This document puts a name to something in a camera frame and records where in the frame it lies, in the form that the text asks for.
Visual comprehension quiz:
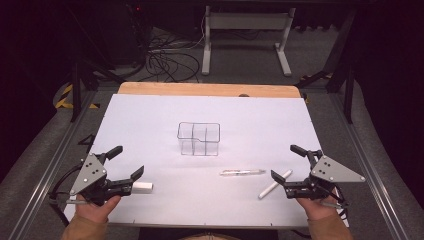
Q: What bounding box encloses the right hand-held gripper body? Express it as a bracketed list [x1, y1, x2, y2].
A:
[284, 149, 367, 203]

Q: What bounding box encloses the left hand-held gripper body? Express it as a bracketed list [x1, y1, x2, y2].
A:
[69, 151, 134, 207]

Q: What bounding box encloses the white eraser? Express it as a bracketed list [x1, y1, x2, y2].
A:
[132, 181, 154, 194]

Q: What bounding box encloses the white marker pen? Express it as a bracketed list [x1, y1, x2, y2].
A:
[258, 169, 294, 200]

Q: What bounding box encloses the clear white pen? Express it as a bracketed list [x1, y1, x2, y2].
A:
[219, 168, 267, 177]

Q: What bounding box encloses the clear plastic pen holder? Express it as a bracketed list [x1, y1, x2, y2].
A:
[176, 121, 222, 157]

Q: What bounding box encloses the person's left hand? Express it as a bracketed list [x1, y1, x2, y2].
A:
[74, 194, 122, 224]

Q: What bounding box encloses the person's right hand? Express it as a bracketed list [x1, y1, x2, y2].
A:
[294, 191, 338, 222]

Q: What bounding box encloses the black tripod stand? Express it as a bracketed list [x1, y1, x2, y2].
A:
[68, 49, 125, 123]

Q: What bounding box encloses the yellow black hazard tape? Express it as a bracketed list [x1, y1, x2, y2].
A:
[54, 83, 101, 110]

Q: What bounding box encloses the black metal stand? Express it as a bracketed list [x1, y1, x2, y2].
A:
[295, 9, 357, 125]

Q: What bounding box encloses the wooden table board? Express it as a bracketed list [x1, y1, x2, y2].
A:
[117, 82, 302, 99]

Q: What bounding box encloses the white metal stand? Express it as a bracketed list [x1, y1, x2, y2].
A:
[201, 5, 297, 77]

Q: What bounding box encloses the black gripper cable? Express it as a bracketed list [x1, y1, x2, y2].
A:
[329, 189, 352, 228]
[47, 162, 85, 228]

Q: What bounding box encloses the aluminium frame rail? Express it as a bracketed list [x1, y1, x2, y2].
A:
[8, 89, 98, 240]
[328, 93, 412, 240]

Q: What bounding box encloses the bundle of black floor cables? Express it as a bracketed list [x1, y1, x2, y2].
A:
[143, 29, 202, 84]

